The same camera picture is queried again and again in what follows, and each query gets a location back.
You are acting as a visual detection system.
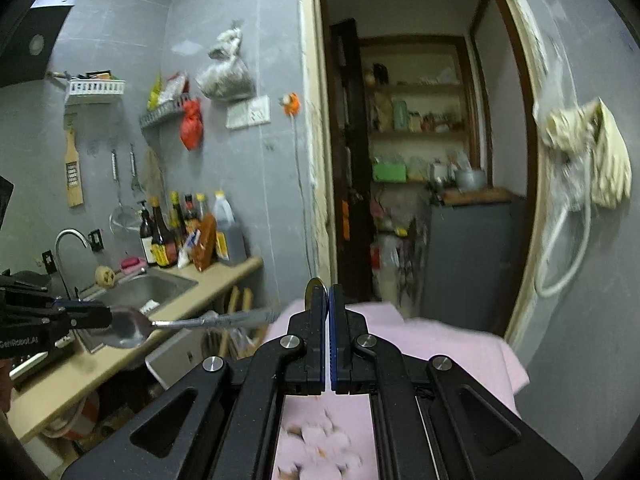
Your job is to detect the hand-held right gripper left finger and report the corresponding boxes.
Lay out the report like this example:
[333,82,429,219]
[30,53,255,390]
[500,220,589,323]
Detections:
[62,307,332,480]

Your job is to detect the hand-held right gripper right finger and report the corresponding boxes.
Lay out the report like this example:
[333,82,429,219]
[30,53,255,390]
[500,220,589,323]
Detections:
[330,285,583,480]

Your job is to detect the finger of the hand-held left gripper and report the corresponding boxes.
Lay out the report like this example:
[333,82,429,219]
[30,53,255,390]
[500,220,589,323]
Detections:
[50,299,113,332]

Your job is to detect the silver metal spoon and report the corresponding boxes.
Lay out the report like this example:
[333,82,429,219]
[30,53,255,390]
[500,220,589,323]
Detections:
[102,306,281,350]
[305,277,330,321]

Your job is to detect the stainless steel sink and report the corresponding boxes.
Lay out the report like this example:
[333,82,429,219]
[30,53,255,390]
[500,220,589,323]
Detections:
[75,265,200,356]

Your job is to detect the metal faucet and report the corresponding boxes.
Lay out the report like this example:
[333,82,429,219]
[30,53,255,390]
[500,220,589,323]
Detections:
[54,228,96,301]

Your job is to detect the wooden cutting boards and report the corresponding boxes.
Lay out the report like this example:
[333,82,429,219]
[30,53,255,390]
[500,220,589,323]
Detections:
[220,285,268,358]

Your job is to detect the red bucket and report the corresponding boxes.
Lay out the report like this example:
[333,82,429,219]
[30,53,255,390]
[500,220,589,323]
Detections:
[42,390,101,441]

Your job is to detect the small dark sauce bottle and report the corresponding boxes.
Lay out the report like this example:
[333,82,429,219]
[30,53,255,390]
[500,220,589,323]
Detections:
[139,201,158,265]

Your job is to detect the white appliance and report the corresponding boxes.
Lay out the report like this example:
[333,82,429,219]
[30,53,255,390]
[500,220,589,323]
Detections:
[145,327,216,391]

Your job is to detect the large dark sauce bottle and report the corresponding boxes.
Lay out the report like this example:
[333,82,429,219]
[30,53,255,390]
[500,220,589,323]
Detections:
[150,197,178,268]

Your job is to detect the metal skimmer ladle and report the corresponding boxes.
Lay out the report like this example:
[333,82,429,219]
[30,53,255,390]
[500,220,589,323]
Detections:
[109,149,141,233]

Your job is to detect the pink tablecloth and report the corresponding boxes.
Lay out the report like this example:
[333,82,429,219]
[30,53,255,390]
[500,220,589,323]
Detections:
[260,300,531,480]

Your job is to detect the wooden grater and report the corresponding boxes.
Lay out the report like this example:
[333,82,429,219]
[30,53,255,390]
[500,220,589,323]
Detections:
[64,127,85,208]

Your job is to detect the beige kitchen countertop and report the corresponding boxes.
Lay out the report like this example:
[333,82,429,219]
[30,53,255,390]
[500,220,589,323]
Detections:
[7,256,264,443]

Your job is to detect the yellow cap sauce bottle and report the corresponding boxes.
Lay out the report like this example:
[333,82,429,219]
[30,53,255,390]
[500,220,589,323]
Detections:
[169,191,186,241]

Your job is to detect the orange snack bag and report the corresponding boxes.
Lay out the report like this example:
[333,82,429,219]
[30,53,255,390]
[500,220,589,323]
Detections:
[192,212,218,272]

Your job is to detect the hanging metal utensil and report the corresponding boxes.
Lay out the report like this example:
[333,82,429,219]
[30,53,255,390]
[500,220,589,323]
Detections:
[129,144,143,196]

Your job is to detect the hanging beige cloth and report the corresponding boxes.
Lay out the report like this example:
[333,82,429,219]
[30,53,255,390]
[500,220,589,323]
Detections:
[139,147,168,206]

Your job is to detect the grey cabinet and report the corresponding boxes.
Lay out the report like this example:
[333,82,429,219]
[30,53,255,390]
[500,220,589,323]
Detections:
[420,187,528,333]

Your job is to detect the clear oil jug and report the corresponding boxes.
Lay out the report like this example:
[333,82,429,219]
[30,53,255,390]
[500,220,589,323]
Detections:
[210,190,247,263]

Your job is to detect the green box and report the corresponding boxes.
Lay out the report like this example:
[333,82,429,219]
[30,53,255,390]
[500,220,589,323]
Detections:
[372,161,408,183]

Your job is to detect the dark wooden door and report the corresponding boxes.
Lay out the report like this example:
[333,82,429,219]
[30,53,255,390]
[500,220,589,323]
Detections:
[330,19,373,301]

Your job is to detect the red plastic bag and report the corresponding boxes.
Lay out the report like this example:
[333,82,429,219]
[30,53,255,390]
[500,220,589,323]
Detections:
[180,100,205,151]

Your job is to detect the metal pot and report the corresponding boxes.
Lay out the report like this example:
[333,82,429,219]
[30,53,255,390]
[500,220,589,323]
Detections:
[454,169,487,192]

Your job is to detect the wooden shelf unit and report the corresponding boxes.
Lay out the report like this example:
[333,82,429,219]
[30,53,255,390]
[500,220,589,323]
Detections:
[357,35,483,191]

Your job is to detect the black range hood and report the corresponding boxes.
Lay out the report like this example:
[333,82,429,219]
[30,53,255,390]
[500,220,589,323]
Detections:
[0,5,71,88]

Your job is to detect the hanging clear plastic bag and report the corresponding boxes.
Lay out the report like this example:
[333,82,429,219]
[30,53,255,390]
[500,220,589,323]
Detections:
[196,22,256,101]

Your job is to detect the cream gloves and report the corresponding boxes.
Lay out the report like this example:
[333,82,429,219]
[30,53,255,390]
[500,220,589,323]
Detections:
[537,97,633,208]

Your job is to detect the grey wall rack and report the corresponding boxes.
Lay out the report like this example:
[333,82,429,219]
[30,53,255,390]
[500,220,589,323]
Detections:
[139,92,193,128]

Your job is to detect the white wall basket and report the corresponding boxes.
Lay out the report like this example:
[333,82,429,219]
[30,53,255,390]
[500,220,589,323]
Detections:
[64,79,126,106]

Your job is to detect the wooden door frame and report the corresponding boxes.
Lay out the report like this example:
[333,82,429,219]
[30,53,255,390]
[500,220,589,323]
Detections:
[297,0,581,351]

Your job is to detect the white wall socket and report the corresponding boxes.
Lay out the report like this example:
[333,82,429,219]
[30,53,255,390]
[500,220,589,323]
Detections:
[226,96,272,130]

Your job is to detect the white hose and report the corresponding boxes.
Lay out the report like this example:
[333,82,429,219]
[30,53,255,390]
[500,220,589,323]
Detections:
[535,200,593,297]

